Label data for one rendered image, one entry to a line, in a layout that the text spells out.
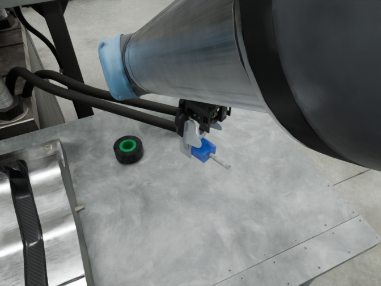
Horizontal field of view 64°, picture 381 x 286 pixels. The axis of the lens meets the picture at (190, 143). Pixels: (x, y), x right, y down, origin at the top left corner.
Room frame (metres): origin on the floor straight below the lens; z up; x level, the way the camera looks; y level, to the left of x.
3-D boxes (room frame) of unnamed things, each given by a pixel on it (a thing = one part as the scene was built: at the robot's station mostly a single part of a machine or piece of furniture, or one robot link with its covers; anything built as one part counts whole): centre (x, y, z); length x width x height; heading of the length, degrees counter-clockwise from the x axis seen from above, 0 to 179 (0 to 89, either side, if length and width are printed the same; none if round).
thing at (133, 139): (0.57, 0.18, 0.82); 0.08 x 0.08 x 0.04
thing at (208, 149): (0.46, -0.04, 0.93); 0.13 x 0.05 x 0.05; 47
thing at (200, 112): (0.47, -0.03, 1.09); 0.09 x 0.08 x 0.12; 47
